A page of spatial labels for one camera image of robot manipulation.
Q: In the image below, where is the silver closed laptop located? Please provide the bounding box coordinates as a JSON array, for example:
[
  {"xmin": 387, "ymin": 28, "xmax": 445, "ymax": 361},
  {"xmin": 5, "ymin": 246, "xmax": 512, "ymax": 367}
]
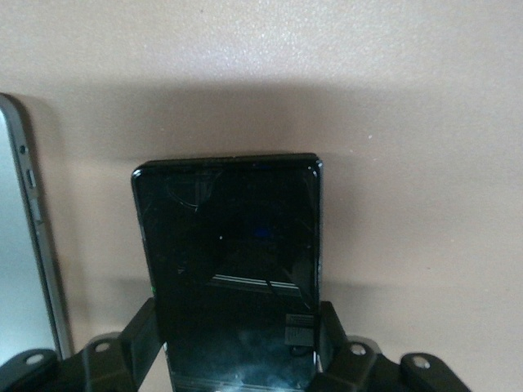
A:
[{"xmin": 0, "ymin": 92, "xmax": 76, "ymax": 363}]

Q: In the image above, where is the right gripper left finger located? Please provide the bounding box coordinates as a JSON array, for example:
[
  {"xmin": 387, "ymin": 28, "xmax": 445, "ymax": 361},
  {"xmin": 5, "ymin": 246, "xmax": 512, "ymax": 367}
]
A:
[{"xmin": 0, "ymin": 296, "xmax": 169, "ymax": 392}]

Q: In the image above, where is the black smartphone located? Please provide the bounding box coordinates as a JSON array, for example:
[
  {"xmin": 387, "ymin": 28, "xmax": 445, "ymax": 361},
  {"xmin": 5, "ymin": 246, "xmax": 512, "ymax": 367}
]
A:
[{"xmin": 130, "ymin": 153, "xmax": 324, "ymax": 392}]

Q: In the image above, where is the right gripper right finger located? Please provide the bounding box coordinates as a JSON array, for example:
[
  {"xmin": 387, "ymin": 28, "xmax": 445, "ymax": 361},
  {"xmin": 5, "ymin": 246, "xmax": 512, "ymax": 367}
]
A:
[{"xmin": 315, "ymin": 300, "xmax": 475, "ymax": 392}]

